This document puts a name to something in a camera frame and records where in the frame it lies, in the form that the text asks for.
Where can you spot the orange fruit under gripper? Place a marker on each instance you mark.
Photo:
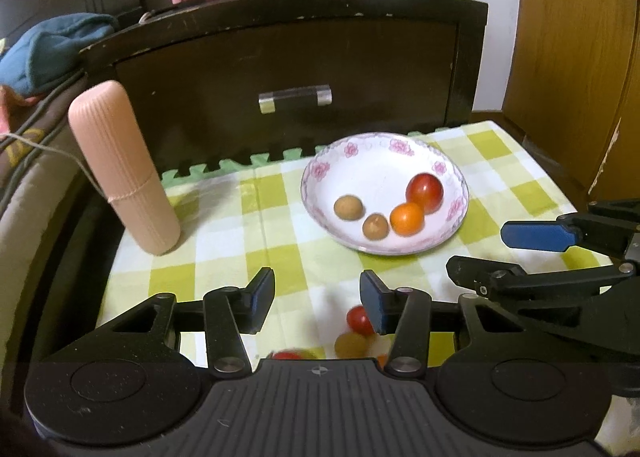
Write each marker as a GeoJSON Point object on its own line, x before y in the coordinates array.
{"type": "Point", "coordinates": [382, 360]}

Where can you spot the red tomato near housing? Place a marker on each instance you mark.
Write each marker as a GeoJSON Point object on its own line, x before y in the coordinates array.
{"type": "Point", "coordinates": [286, 355]}

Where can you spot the brown longan fruit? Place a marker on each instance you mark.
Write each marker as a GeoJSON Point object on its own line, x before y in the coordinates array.
{"type": "Point", "coordinates": [348, 208]}
{"type": "Point", "coordinates": [375, 227]}

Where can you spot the brown wooden wardrobe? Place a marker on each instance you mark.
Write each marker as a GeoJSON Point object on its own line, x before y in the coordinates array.
{"type": "Point", "coordinates": [574, 90]}

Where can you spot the small red cherry tomato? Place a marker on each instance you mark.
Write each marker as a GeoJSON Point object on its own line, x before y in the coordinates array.
{"type": "Point", "coordinates": [357, 320]}

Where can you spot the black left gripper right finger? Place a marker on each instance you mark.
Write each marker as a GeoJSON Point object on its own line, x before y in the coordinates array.
{"type": "Point", "coordinates": [404, 313]}

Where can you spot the yellow cherry tomato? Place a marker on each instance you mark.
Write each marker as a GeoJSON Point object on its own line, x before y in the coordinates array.
{"type": "Point", "coordinates": [352, 345]}

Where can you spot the orange cherry tomato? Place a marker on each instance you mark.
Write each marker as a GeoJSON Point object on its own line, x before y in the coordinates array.
{"type": "Point", "coordinates": [407, 219]}

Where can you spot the silver drawer handle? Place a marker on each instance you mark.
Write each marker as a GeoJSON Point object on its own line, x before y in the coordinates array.
{"type": "Point", "coordinates": [295, 99]}

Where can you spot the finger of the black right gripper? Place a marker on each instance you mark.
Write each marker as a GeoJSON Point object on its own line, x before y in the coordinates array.
{"type": "Point", "coordinates": [608, 228]}
{"type": "Point", "coordinates": [508, 283]}

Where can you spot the dark wooden nightstand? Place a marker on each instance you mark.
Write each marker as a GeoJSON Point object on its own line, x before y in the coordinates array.
{"type": "Point", "coordinates": [193, 74]}

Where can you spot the brown sofa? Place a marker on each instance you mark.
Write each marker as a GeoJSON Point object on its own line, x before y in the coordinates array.
{"type": "Point", "coordinates": [57, 234]}

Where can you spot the yellow checkered tablecloth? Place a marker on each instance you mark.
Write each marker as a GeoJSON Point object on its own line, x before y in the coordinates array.
{"type": "Point", "coordinates": [236, 224]}

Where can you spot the pink ribbed cylinder case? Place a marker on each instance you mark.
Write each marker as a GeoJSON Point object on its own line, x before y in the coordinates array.
{"type": "Point", "coordinates": [106, 130]}

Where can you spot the blue cloth garment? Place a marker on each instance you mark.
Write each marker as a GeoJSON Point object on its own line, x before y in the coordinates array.
{"type": "Point", "coordinates": [48, 52]}

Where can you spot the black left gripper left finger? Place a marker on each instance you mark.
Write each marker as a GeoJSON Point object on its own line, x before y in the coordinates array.
{"type": "Point", "coordinates": [229, 312]}

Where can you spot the white floral ceramic plate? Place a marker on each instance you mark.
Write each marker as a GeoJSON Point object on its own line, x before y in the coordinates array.
{"type": "Point", "coordinates": [377, 168]}

